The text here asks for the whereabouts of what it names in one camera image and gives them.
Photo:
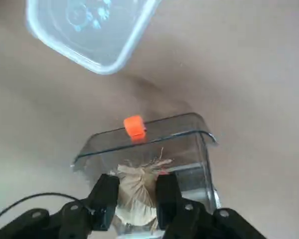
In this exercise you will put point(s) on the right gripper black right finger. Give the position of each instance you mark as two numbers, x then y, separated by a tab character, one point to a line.
168	199

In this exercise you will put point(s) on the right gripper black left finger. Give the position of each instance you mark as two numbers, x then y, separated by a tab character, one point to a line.
102	199

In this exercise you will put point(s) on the clear plastic container lid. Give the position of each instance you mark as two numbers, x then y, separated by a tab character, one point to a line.
89	37

